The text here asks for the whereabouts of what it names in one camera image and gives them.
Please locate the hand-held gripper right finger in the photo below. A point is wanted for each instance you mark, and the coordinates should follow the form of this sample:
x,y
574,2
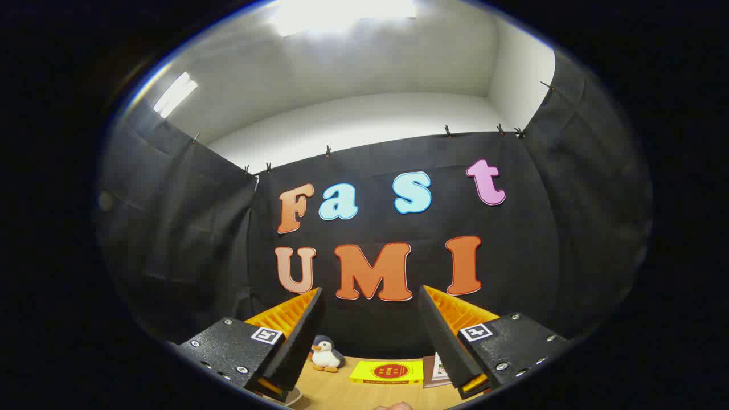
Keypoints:
x,y
447,341

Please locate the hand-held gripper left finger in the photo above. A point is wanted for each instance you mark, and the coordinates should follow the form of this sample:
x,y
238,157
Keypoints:
x,y
302,341

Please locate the penguin plush toy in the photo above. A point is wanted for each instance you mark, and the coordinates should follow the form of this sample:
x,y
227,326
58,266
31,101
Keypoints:
x,y
326,356

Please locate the white book with illustrated cover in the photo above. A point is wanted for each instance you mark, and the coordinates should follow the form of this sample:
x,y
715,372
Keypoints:
x,y
440,369

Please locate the brown cover book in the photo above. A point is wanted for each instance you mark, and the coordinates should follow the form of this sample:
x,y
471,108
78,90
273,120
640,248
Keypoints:
x,y
427,373

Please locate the yellow book with red circle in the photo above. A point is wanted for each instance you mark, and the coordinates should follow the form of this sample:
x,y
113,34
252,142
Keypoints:
x,y
364,373

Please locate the black backdrop cloth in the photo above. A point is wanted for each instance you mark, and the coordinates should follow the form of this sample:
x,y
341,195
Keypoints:
x,y
541,228

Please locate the small ceiling light panel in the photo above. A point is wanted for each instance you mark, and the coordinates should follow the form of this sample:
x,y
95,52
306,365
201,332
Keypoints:
x,y
175,94

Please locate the large ceiling light panel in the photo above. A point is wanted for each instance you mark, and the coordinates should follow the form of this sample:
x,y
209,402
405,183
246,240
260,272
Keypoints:
x,y
342,14

